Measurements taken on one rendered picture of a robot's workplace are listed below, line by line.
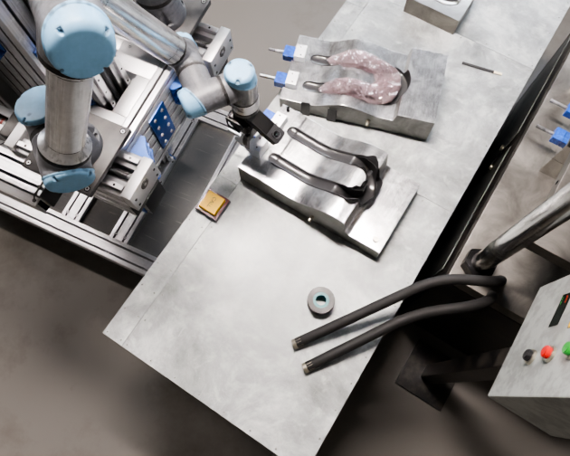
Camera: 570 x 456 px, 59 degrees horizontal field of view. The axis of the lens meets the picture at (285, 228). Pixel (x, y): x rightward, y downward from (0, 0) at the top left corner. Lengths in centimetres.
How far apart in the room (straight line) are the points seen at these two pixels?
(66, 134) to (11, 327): 160
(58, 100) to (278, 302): 82
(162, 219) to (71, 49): 142
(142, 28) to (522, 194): 123
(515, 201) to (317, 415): 91
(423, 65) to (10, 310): 206
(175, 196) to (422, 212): 114
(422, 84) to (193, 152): 113
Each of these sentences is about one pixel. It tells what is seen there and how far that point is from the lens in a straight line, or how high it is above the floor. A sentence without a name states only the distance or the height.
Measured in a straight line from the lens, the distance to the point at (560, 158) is 174.
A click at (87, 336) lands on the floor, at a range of 248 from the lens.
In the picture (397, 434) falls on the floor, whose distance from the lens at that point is 233.
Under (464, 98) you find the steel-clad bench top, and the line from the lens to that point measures 185.
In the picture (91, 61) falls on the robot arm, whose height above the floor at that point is 156.
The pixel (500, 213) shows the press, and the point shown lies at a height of 79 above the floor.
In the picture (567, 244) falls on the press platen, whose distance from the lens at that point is 147.
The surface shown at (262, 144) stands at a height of 94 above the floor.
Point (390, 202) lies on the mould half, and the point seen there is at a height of 86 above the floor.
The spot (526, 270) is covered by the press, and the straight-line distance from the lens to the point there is 169.
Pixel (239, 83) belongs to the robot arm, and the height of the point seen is 128.
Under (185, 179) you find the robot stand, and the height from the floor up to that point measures 21.
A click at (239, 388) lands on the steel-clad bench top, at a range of 149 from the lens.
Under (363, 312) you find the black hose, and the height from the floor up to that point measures 88.
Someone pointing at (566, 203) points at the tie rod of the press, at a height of 136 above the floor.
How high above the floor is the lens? 228
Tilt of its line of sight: 72 degrees down
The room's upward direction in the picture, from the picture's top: 4 degrees counter-clockwise
